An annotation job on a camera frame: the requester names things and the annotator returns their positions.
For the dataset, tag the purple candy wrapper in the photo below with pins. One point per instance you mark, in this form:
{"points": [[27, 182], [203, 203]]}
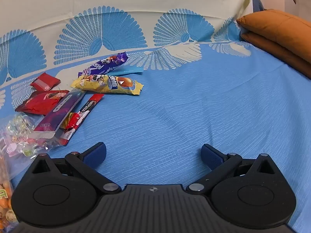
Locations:
{"points": [[104, 65]]}

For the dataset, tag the orange pillow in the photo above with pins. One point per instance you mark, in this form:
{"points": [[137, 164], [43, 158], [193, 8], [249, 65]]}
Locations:
{"points": [[274, 51], [279, 26]]}

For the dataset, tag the large red pouch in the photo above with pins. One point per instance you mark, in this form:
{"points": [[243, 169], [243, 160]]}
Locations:
{"points": [[36, 103]]}

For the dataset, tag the long purple bar packet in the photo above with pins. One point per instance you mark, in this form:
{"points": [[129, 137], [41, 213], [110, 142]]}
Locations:
{"points": [[60, 111]]}

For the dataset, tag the yellow snack packet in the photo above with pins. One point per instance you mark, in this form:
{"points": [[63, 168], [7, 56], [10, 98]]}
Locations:
{"points": [[107, 83]]}

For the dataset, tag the thin blue packet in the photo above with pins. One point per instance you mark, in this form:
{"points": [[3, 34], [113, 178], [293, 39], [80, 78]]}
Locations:
{"points": [[131, 70]]}

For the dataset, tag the small red packet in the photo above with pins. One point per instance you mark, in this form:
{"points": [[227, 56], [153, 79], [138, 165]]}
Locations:
{"points": [[45, 81]]}

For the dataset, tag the red coffee stick packet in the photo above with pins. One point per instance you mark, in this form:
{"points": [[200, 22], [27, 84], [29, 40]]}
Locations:
{"points": [[91, 104], [68, 136]]}

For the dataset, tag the blue sofa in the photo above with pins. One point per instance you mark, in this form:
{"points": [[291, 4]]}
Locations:
{"points": [[257, 2]]}

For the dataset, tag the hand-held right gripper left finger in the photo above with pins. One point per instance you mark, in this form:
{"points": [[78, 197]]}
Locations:
{"points": [[96, 154]]}

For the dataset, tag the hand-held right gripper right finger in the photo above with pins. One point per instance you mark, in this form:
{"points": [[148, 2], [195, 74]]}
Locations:
{"points": [[211, 156]]}

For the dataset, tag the blue fan-print bedsheet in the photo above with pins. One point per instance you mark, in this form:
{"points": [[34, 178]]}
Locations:
{"points": [[182, 102]]}

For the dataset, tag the clear bag of candies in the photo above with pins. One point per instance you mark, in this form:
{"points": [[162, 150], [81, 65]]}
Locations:
{"points": [[21, 136]]}

